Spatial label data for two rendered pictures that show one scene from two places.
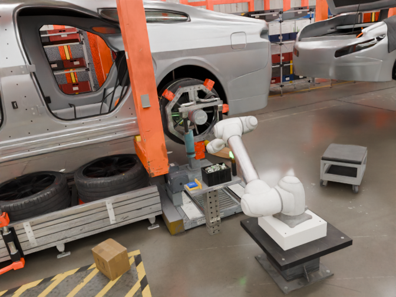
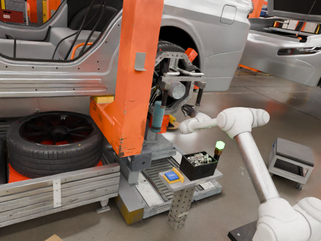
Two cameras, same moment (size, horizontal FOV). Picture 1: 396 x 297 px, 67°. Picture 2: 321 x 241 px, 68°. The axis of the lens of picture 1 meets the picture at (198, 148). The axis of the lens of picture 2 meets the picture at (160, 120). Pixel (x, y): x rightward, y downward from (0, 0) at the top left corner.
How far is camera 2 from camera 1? 1.07 m
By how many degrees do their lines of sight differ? 15
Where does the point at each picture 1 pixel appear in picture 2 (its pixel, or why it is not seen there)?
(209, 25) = not seen: outside the picture
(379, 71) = (311, 76)
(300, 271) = not seen: outside the picture
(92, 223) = (29, 207)
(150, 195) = (110, 176)
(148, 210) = (102, 191)
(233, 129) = (246, 124)
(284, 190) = (314, 218)
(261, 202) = (293, 234)
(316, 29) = (252, 24)
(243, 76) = (220, 54)
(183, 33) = not seen: outside the picture
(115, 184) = (68, 157)
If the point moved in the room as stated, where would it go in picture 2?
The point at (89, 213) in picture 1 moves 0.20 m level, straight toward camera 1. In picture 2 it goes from (27, 195) to (34, 219)
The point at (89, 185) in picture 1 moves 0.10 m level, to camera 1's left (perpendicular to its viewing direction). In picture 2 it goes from (30, 153) to (12, 153)
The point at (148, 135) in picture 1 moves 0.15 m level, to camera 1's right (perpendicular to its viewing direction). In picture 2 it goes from (130, 106) to (155, 108)
